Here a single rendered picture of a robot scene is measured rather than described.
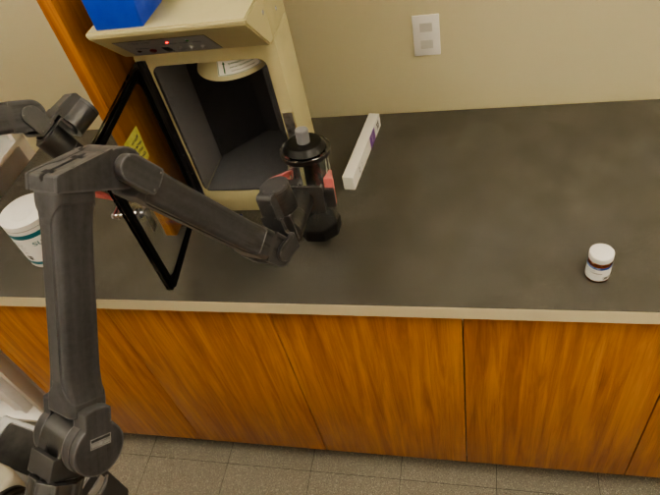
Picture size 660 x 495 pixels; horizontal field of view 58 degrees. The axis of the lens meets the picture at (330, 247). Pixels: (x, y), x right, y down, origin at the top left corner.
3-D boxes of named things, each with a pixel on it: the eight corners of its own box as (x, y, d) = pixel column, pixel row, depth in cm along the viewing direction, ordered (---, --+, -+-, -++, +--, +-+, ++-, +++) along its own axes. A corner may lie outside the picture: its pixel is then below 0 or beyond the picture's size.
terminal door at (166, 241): (199, 201, 154) (137, 63, 126) (172, 294, 134) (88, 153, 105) (196, 201, 154) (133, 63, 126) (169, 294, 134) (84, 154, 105)
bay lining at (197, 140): (230, 131, 169) (187, 12, 144) (318, 127, 163) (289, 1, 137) (204, 190, 153) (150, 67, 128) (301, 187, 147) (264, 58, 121)
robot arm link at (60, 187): (9, 143, 76) (53, 147, 70) (103, 143, 87) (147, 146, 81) (33, 464, 84) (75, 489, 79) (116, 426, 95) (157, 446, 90)
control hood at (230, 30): (129, 51, 125) (107, 5, 118) (274, 38, 118) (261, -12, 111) (106, 82, 118) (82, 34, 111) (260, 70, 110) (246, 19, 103)
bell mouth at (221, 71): (210, 42, 142) (202, 21, 138) (281, 36, 138) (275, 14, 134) (187, 83, 131) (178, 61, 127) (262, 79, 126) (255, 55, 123)
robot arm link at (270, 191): (249, 258, 116) (284, 265, 111) (226, 213, 109) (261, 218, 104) (283, 219, 123) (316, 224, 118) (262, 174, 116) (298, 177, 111)
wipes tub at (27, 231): (44, 232, 165) (15, 192, 154) (85, 232, 162) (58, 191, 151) (21, 268, 157) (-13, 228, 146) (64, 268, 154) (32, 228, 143)
